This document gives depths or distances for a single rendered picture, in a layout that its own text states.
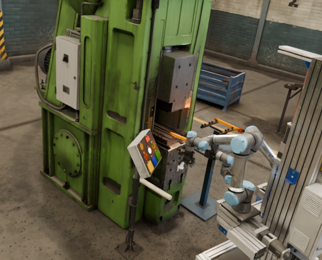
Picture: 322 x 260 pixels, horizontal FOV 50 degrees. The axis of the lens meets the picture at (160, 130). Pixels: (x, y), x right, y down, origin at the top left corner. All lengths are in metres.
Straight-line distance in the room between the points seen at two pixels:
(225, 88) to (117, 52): 4.11
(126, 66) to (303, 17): 8.03
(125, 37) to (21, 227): 2.07
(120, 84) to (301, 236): 1.89
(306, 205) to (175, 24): 1.75
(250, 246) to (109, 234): 1.50
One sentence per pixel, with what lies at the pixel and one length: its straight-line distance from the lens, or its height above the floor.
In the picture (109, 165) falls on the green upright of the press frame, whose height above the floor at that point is 0.57.
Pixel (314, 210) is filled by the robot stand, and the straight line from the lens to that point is 2.51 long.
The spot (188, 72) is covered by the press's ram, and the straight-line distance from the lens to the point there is 3.11.
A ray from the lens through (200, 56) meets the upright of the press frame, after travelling 3.48.
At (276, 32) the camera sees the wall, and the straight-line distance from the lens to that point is 10.81.
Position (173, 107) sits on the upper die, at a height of 1.32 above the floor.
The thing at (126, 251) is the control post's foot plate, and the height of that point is 0.01.
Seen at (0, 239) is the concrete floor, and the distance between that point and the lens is 3.63.
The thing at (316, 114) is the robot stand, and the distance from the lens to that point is 2.39.
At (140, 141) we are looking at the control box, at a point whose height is 1.19.
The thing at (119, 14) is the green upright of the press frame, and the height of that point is 2.04.
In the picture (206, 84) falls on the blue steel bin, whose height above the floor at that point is 0.43.
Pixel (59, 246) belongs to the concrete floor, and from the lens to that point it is 3.48.
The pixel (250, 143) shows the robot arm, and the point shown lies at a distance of 2.40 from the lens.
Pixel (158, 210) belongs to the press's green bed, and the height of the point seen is 0.21.
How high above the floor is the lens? 2.41
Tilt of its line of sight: 25 degrees down
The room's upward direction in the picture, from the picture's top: 7 degrees clockwise
